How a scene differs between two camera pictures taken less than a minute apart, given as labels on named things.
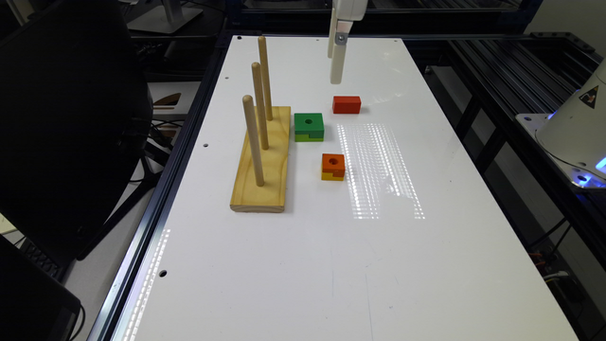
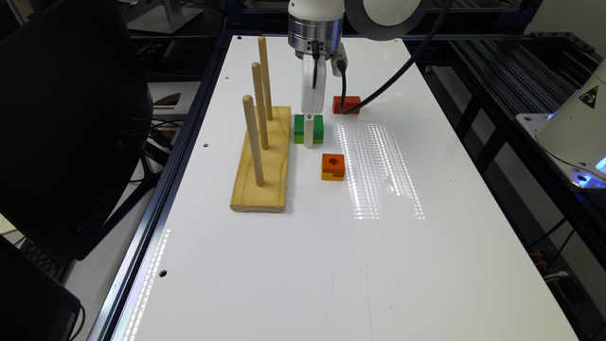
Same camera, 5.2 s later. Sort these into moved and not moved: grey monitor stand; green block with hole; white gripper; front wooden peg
Moved: white gripper
Not moved: front wooden peg; green block with hole; grey monitor stand
